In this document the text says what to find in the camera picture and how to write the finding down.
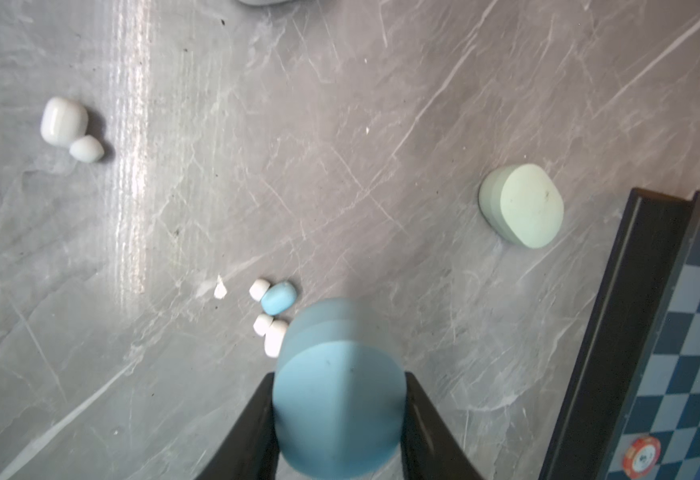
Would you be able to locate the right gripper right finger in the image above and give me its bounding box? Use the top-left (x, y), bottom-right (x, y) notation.
top-left (400, 372), bottom-right (484, 480)

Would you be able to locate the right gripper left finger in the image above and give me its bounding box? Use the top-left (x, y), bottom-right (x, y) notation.
top-left (197, 372), bottom-right (280, 480)

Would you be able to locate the blue earbud case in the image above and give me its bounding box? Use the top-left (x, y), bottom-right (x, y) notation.
top-left (272, 298), bottom-right (407, 479)

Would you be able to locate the mint green earbud case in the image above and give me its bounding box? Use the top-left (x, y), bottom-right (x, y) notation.
top-left (478, 163), bottom-right (565, 249)

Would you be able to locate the white earbud near blue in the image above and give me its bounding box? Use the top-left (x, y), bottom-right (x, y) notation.
top-left (253, 313), bottom-right (289, 358)

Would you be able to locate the small white paper scrap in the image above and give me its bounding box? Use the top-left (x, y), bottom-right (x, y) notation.
top-left (213, 275), bottom-right (228, 299)

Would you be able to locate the red poker chip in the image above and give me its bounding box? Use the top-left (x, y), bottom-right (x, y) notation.
top-left (621, 436), bottom-right (662, 479)

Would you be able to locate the black grey checkerboard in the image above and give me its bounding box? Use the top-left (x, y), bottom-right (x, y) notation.
top-left (541, 188), bottom-right (700, 479)

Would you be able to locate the white earbud front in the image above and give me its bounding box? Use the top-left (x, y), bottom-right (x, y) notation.
top-left (41, 97), bottom-right (105, 163)

